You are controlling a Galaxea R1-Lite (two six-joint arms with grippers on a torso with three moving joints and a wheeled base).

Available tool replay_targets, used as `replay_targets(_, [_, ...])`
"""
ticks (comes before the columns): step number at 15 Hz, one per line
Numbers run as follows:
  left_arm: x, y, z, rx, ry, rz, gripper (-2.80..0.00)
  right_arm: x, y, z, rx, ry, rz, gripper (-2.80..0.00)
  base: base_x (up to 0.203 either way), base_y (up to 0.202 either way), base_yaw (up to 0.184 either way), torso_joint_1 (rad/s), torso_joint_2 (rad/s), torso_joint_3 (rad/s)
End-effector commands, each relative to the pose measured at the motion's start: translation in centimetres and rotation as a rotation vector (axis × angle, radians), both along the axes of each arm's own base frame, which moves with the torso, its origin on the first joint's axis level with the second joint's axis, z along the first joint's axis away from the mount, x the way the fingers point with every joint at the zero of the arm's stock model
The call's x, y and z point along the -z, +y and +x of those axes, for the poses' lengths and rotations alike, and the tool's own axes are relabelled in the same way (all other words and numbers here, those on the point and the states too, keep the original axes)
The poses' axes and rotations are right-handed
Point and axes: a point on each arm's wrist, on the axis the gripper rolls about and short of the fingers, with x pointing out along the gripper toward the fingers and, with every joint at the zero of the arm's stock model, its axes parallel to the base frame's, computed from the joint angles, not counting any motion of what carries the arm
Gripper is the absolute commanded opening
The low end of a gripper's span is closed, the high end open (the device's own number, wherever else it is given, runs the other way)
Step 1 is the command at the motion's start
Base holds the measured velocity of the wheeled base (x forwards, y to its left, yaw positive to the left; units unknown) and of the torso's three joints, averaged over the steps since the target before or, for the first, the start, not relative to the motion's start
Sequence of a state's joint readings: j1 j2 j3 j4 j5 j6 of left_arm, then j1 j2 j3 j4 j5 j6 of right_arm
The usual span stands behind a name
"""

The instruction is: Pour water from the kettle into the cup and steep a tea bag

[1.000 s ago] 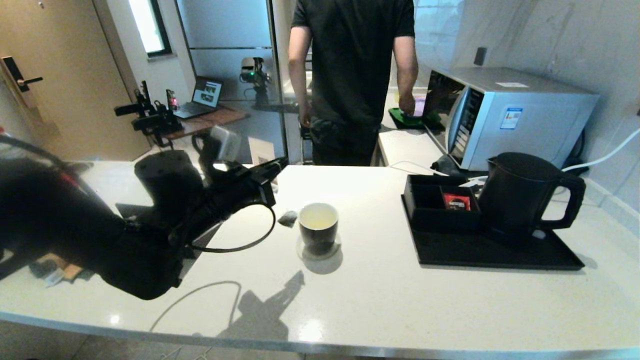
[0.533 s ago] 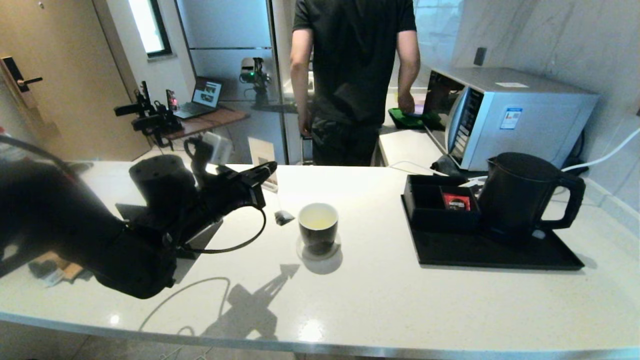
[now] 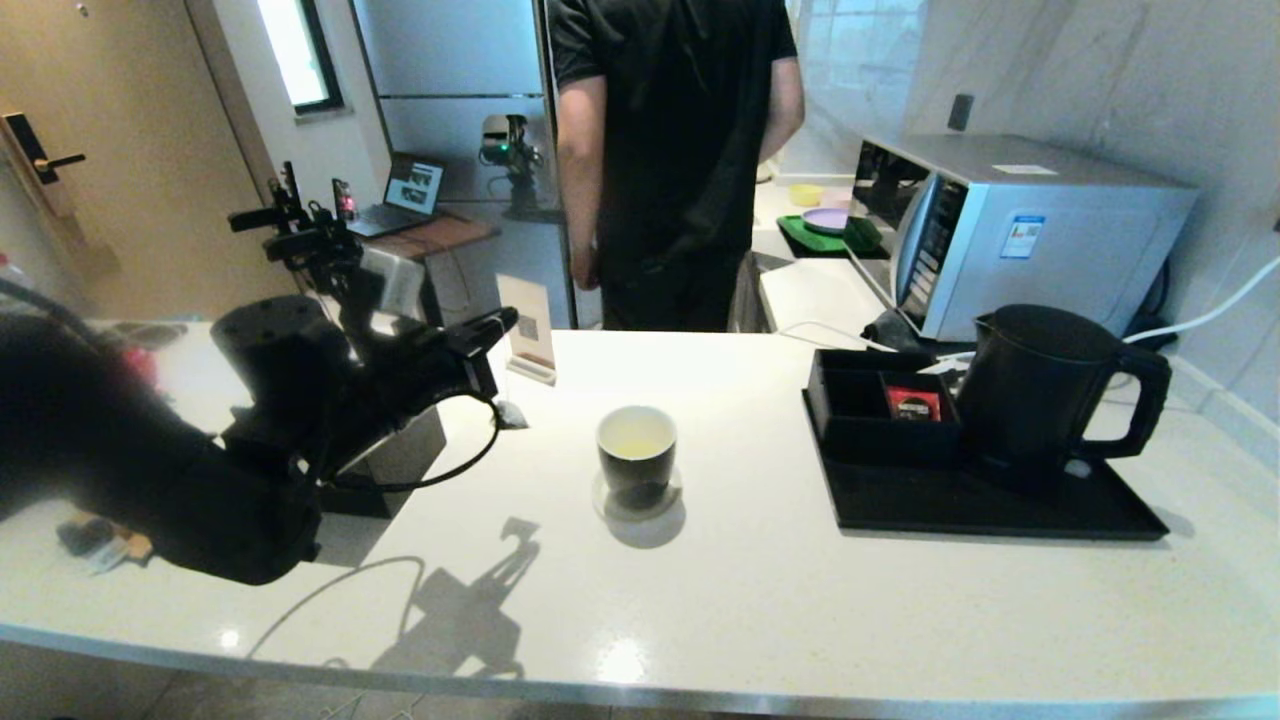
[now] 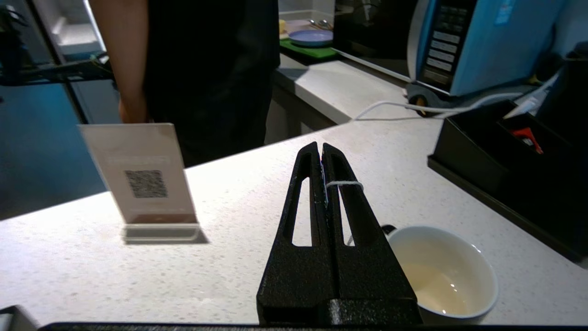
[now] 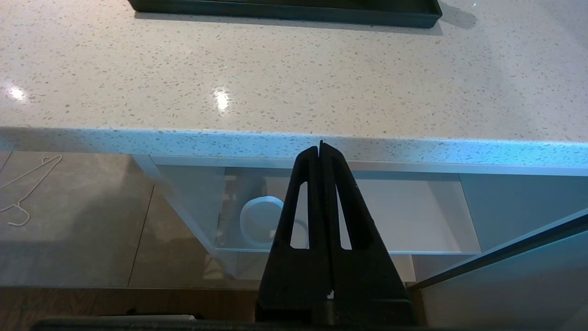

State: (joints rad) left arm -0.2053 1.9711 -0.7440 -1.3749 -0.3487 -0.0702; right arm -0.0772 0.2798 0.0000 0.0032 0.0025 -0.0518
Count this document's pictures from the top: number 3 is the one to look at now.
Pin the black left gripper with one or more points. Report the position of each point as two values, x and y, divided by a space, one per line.
420 375

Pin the white tea bag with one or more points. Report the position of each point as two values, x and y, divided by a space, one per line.
512 416

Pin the black electric kettle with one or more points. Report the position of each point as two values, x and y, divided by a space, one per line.
1030 410

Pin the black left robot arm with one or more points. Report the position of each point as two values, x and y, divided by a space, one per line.
150 460

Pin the QR code sign stand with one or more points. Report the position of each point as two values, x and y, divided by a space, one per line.
530 330

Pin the brown wooden table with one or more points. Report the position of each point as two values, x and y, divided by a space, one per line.
440 235

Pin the black curved desk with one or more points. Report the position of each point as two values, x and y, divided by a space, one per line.
535 213

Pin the black cube tissue box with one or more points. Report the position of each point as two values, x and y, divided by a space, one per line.
400 460

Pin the open laptop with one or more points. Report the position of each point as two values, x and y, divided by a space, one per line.
410 195

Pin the black mug white inside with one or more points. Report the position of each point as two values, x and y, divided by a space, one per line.
637 460

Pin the white round saucer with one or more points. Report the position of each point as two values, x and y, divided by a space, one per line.
610 505

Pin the person in black shirt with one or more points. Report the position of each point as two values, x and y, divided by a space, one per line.
670 150

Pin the silver refrigerator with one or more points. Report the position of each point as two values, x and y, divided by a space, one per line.
450 50

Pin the green mat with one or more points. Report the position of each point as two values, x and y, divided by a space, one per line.
800 238

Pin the dark framed window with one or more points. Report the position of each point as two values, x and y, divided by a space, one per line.
300 50

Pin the yellow bowl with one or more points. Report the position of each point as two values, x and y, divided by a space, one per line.
806 193

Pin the white plate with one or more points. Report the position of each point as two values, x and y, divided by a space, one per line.
825 218

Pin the pink bowl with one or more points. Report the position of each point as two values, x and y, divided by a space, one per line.
835 195

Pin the black compartment sachet box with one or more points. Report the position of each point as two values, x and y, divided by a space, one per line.
850 435

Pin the dark grey power plug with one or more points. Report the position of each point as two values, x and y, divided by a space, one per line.
900 332

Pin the orange grey cleaning cloth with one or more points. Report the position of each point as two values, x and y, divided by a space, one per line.
110 545

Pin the red sachet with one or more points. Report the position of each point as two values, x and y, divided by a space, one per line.
915 405

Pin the black rectangular serving tray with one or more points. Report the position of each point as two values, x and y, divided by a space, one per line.
1000 510

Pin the silver microwave oven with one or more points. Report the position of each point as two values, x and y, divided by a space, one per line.
1050 250

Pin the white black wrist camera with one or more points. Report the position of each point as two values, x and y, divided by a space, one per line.
395 280

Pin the grey camera device green light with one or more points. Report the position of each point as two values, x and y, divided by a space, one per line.
505 140

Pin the black wall outlet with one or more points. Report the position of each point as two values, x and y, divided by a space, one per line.
962 112

